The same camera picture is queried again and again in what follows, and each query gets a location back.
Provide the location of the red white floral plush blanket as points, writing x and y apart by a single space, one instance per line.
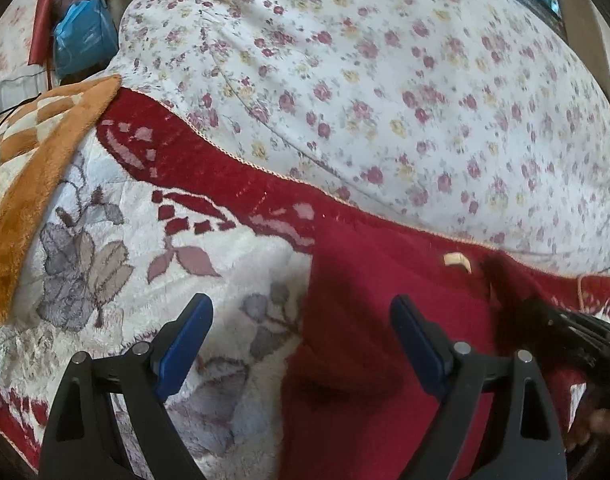
135 210

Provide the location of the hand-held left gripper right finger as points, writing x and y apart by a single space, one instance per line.
421 347

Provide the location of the orange checkered plush blanket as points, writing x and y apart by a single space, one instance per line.
30 160

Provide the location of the person's right hand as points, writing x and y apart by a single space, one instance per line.
602 422

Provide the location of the white floral pillow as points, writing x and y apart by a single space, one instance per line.
10 45

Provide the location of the blue plastic bag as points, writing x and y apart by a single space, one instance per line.
82 35

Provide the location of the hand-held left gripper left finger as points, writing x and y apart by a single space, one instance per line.
181 345

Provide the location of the beige curtain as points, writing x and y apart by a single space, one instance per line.
590 35

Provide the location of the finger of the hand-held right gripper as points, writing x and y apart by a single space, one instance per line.
560 322

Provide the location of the red knit garment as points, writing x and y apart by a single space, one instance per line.
365 320

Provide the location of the white quilt with small flowers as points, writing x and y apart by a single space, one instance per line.
385 85

